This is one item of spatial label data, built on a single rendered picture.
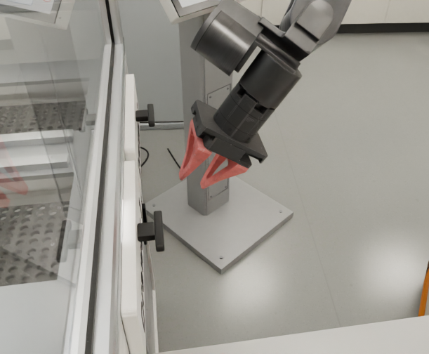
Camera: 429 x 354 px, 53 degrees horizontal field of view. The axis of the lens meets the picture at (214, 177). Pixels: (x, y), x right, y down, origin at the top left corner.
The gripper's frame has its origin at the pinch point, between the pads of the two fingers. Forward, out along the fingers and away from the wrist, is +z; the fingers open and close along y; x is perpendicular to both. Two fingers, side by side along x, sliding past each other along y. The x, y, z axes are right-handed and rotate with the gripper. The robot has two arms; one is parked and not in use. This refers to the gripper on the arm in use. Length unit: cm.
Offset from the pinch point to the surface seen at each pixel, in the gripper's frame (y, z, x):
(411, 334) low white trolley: -36.7, 0.8, 16.0
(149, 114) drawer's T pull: 1.0, 8.1, -27.7
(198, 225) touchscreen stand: -60, 73, -82
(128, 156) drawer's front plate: 4.6, 10.1, -14.4
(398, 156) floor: -154, 14, -118
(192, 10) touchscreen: -7, -4, -70
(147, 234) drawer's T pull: 2.4, 9.1, 3.9
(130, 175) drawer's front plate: 5.1, 8.8, -7.5
